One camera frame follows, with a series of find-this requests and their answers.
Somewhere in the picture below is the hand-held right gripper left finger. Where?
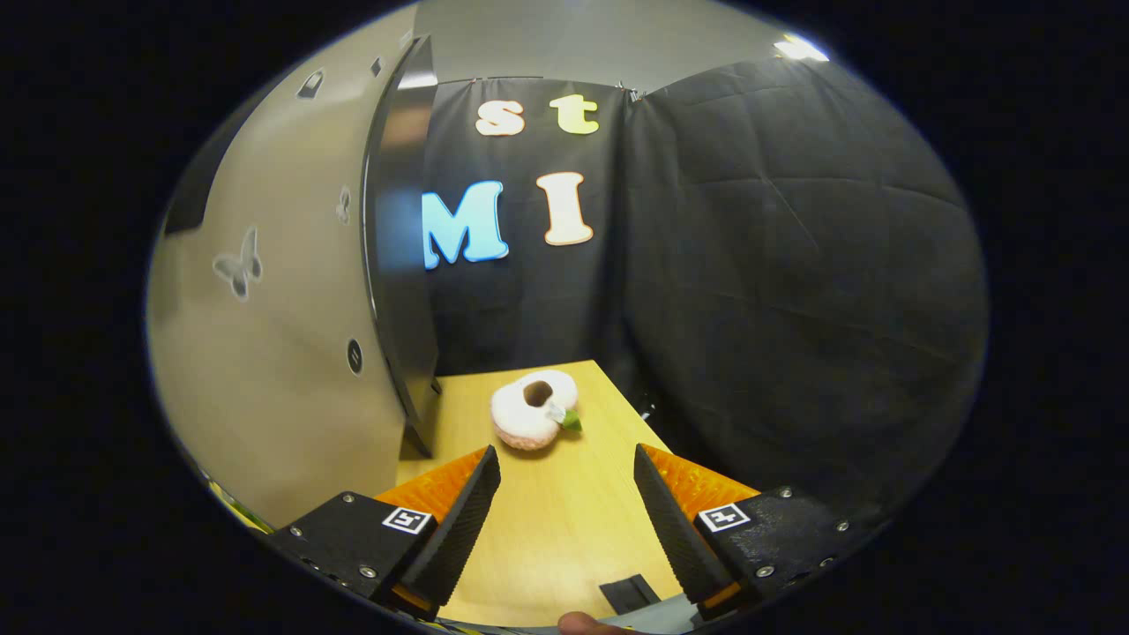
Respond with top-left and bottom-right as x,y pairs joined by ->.
263,445 -> 503,623

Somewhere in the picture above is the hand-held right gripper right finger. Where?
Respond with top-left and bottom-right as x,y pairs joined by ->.
633,443 -> 885,622

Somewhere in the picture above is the grey cabinet door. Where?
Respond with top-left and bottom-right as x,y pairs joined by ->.
146,9 -> 433,530

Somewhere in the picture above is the black backdrop cloth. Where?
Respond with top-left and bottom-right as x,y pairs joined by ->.
423,57 -> 989,530

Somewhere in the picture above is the ceiling light panel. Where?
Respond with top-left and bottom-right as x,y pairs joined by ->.
774,34 -> 831,63

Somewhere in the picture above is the white plush ring toy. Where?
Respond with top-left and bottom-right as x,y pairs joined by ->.
490,370 -> 584,452

